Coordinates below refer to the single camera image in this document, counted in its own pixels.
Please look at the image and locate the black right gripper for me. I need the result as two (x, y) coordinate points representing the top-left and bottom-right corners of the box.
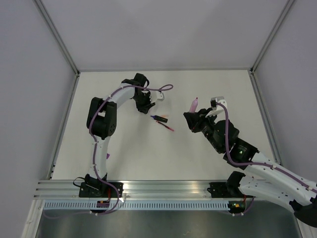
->
(184, 107), (222, 153)

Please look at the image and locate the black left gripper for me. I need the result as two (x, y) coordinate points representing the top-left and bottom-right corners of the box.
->
(132, 93), (156, 115)

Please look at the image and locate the black purple highlighter pen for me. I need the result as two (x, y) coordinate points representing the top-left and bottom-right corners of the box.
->
(151, 115), (168, 123)

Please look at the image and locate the red transparent pen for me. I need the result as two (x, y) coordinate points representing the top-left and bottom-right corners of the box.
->
(156, 121), (174, 132)

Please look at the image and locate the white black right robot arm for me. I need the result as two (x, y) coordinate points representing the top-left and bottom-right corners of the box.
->
(183, 108), (317, 228)

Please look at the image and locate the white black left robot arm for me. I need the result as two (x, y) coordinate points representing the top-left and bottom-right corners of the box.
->
(79, 73), (156, 198)

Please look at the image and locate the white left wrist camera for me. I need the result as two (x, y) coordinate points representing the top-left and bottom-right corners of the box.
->
(150, 91), (164, 103)

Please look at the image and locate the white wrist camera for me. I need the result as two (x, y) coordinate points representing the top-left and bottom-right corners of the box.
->
(205, 96), (227, 118)
(150, 91), (164, 103)

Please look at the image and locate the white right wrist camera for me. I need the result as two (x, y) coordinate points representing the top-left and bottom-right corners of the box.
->
(205, 96), (227, 118)

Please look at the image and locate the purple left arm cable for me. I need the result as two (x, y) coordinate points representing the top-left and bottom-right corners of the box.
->
(88, 84), (173, 184)

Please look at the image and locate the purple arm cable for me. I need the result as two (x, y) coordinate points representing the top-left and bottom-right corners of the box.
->
(217, 101), (317, 194)
(88, 84), (173, 184)

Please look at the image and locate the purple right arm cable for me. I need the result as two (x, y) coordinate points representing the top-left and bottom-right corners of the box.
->
(217, 101), (317, 194)

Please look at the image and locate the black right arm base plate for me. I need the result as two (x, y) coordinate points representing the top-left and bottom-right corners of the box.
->
(207, 182), (232, 198)

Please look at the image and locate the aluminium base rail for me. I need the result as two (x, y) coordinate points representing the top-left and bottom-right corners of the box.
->
(34, 179), (295, 199)

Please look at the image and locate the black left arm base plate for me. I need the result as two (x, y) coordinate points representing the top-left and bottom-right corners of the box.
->
(79, 182), (123, 198)

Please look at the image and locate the aluminium frame post left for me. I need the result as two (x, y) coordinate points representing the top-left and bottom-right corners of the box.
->
(33, 0), (80, 76)

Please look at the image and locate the aluminium frame post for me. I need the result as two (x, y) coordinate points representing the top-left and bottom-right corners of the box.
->
(250, 0), (296, 75)
(33, 0), (80, 76)

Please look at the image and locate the white slotted cable duct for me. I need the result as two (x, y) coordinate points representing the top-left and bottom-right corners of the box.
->
(44, 200), (229, 211)

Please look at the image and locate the aluminium frame post right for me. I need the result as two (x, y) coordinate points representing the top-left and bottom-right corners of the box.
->
(250, 0), (296, 75)

